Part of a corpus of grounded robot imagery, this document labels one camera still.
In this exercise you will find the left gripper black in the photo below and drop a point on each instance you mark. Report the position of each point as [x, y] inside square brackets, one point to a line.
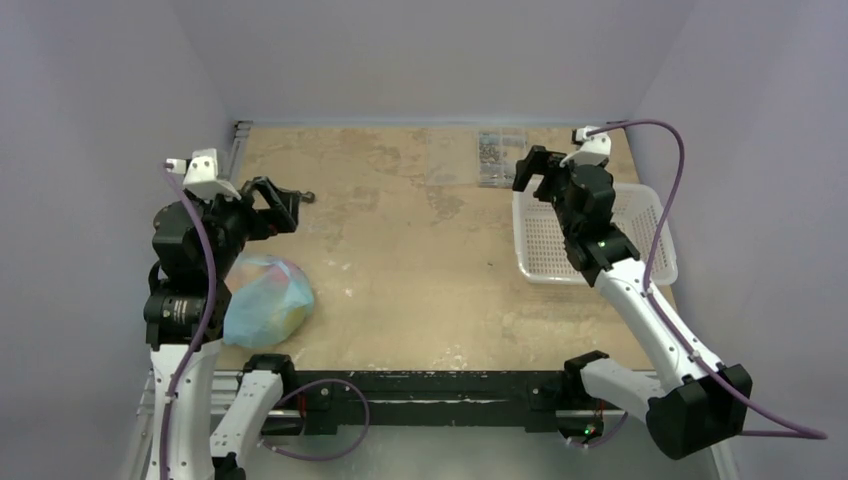
[280, 217]

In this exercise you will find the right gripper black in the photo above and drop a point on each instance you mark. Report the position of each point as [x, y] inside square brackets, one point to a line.
[549, 175]

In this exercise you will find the light blue plastic bag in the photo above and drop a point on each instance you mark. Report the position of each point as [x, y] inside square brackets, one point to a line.
[271, 298]

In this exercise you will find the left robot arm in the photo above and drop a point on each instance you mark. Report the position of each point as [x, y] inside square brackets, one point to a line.
[197, 242]

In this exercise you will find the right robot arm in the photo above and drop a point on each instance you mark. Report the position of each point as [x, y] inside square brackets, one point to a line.
[694, 400]

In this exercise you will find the clear compartment screw box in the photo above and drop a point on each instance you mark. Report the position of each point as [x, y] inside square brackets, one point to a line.
[482, 157]

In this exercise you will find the white plastic basket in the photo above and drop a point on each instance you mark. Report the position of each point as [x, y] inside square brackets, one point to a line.
[539, 244]

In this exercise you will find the dark metal clamp handle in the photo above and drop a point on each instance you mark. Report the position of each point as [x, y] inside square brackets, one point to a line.
[307, 197]

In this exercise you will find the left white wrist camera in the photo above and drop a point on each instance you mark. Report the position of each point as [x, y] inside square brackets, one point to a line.
[200, 176]

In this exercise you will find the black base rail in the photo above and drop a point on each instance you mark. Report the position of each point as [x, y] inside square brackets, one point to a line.
[535, 401]

